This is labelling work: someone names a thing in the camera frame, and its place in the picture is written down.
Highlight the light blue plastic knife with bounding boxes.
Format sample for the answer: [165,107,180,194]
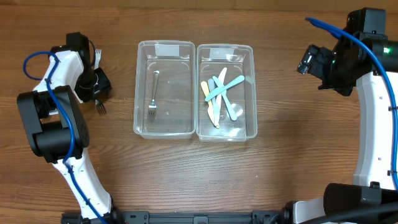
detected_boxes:
[213,76,238,121]

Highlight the large metal fork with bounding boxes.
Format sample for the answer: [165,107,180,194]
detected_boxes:
[148,70,160,122]

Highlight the black handled metal fork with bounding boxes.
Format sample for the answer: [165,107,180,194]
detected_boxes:
[95,99,106,115]

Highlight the right blue cable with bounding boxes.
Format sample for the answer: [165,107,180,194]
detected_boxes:
[304,16,398,192]

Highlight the blue cable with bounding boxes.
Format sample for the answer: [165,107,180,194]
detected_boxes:
[22,50,108,224]
[304,16,398,192]

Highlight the mint green plastic knife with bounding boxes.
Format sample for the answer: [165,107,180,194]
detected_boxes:
[205,75,245,101]

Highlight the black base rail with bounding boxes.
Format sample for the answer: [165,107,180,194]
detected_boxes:
[60,210,398,224]

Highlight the left blue cable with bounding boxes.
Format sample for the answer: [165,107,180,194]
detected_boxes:
[22,50,108,224]

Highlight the white rounded plastic fork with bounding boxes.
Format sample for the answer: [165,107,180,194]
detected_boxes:
[94,49,102,69]

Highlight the white plastic knife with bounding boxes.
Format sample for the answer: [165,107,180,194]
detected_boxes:
[215,67,227,125]

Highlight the pale grey-blue plastic knife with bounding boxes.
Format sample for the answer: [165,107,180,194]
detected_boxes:
[208,78,218,126]

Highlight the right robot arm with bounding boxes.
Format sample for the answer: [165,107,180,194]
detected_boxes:
[280,27,397,223]

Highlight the clear plastic container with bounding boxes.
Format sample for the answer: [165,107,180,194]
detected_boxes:
[195,44,257,142]
[133,40,196,139]

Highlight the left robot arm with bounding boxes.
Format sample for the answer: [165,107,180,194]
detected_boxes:
[17,46,124,223]

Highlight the yellow plastic knife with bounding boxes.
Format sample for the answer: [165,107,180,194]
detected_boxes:
[200,81,220,128]

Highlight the clear right plastic container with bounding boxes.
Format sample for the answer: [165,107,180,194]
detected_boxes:
[195,44,257,142]

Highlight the clear left plastic container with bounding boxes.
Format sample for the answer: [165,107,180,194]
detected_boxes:
[133,40,196,139]

